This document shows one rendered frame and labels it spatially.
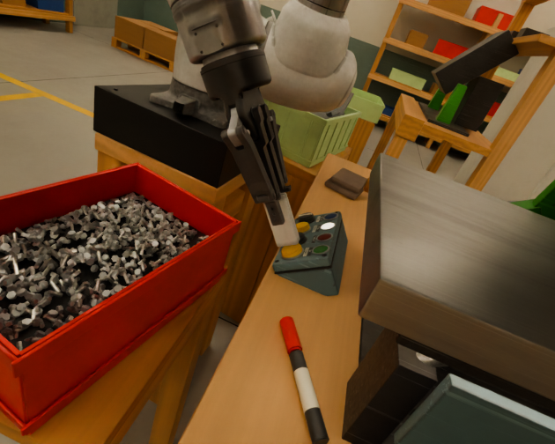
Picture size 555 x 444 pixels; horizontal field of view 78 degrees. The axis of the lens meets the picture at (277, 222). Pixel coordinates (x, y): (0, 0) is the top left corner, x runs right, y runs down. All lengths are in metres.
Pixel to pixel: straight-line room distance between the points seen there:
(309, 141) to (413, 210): 1.00
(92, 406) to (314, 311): 0.26
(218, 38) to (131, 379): 0.38
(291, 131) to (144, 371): 0.92
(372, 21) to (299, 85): 6.65
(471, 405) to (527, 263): 0.10
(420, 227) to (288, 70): 0.64
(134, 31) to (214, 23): 5.90
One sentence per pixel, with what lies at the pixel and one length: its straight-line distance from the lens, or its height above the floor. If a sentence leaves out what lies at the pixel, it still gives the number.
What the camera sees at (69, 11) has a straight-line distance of 6.77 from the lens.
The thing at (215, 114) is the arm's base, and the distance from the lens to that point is 0.81.
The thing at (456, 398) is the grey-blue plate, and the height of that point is 1.03.
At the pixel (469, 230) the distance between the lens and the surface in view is 0.20.
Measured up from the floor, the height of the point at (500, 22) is 2.11.
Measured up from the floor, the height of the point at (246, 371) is 0.90.
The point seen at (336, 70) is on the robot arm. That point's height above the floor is 1.13.
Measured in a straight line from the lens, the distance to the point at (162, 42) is 5.94.
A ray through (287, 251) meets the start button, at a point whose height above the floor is 0.93.
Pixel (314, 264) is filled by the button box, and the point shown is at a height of 0.94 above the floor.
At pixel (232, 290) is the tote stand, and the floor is 0.15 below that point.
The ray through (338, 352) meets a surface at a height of 0.90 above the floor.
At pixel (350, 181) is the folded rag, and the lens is 0.79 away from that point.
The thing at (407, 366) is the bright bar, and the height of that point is 1.01.
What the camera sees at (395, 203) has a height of 1.13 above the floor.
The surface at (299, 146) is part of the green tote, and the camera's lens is 1.19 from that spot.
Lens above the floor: 1.19
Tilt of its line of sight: 30 degrees down
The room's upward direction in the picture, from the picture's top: 20 degrees clockwise
